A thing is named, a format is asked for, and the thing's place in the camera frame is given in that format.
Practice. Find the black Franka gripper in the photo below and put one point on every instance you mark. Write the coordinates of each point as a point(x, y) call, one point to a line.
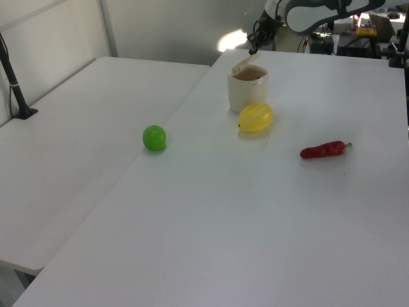
point(266, 28)

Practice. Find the small white garbage bin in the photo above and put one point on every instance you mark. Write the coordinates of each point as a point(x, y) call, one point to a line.
point(247, 92)

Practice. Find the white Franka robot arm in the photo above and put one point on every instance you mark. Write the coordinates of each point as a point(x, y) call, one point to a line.
point(316, 14)

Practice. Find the yellow toy melon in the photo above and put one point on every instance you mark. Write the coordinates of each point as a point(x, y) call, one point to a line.
point(255, 117)

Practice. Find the black equipment box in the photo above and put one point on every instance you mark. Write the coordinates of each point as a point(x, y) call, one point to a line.
point(358, 47)

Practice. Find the yellow handheld device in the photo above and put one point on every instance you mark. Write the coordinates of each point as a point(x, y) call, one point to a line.
point(366, 32)

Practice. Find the red toy chili pepper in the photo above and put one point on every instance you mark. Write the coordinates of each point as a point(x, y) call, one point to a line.
point(322, 150)

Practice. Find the green toy apple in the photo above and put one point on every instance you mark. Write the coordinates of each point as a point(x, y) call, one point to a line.
point(154, 138)

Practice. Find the black tripod pole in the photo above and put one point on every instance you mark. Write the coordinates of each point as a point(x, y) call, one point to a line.
point(399, 48)

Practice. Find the white partition frame post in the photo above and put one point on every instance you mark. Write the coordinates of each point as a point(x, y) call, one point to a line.
point(108, 28)

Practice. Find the black camera stand pole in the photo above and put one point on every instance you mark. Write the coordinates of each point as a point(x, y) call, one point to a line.
point(14, 86)

